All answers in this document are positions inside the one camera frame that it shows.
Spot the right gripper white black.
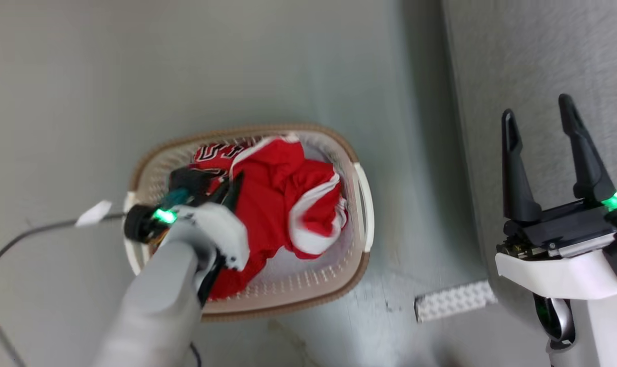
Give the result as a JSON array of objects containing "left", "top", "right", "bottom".
[{"left": 495, "top": 94, "right": 617, "bottom": 301}]

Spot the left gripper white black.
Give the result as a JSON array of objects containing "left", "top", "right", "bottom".
[{"left": 124, "top": 168, "right": 251, "bottom": 306}]

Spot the red white basketball jersey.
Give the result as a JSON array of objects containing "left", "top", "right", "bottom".
[{"left": 188, "top": 135, "right": 349, "bottom": 301}]

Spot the white laundry basket brown rim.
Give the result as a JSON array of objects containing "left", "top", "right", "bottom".
[{"left": 123, "top": 123, "right": 375, "bottom": 322}]

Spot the grey sofa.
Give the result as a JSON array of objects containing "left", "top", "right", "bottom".
[{"left": 440, "top": 0, "right": 617, "bottom": 367}]

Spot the white perforated strip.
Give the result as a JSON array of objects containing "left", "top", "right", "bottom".
[{"left": 414, "top": 279, "right": 499, "bottom": 323}]

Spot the white cable tag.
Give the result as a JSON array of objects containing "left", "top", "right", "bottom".
[{"left": 75, "top": 200, "right": 113, "bottom": 228}]

